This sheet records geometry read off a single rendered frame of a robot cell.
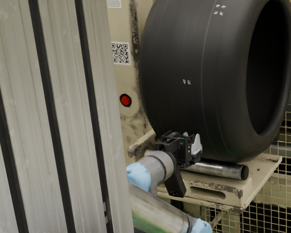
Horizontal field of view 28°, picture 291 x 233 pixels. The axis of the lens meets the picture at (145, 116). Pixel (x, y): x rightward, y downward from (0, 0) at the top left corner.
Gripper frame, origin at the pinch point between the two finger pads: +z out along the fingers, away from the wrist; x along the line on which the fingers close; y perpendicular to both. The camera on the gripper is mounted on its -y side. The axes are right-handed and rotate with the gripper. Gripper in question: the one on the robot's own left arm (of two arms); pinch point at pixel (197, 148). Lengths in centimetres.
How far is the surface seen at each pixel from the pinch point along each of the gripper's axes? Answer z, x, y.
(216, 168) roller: 11.2, -0.9, -9.7
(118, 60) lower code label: 15.2, 35.0, 19.4
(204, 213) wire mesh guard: 65, 29, -54
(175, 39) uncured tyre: -2.9, 4.7, 30.1
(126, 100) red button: 16.4, 33.5, 6.2
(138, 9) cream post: 16.7, 27.7, 35.6
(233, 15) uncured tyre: 2.8, -9.1, 36.1
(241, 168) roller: 12.2, -8.3, -8.7
